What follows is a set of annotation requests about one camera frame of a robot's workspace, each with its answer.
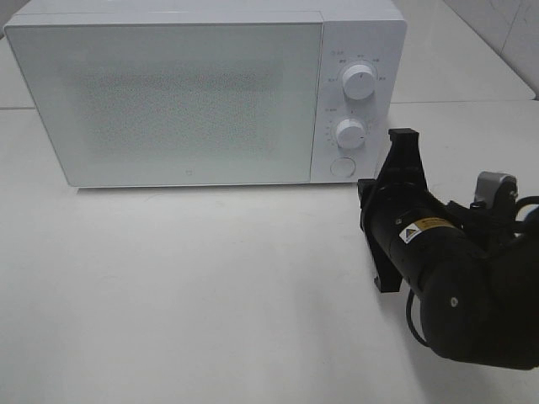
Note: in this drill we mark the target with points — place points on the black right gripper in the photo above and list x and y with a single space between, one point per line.
404 224

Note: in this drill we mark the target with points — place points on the white microwave knob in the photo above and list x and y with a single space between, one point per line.
350 134
358 81

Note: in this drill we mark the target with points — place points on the white microwave door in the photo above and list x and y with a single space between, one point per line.
175 104

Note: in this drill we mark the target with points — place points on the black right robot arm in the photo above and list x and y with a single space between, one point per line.
472 269

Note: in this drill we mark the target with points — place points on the round door release button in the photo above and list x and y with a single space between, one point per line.
343 167

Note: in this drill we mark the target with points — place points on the white microwave oven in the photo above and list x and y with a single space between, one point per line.
210 93

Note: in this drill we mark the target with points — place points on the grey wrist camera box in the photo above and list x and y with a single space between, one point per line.
492 189

